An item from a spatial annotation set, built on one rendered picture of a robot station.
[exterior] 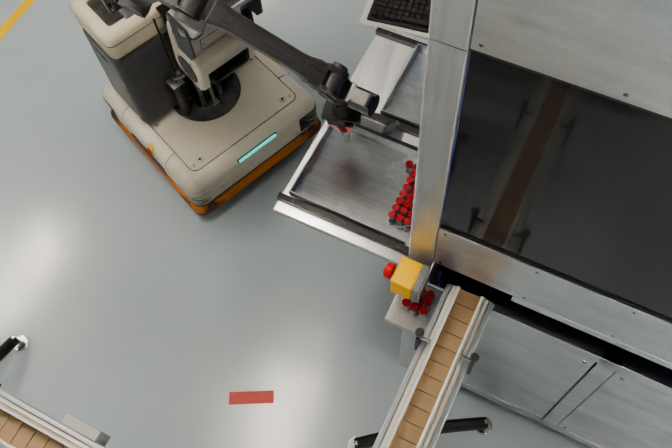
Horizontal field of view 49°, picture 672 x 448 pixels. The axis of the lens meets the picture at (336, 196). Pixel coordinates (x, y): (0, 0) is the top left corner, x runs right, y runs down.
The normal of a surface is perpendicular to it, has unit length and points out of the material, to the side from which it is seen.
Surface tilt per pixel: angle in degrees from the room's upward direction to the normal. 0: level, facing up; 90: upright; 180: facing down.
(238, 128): 0
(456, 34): 90
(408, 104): 0
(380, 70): 0
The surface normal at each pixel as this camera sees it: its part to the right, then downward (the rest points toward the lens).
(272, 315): -0.05, -0.47
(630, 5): -0.44, 0.80
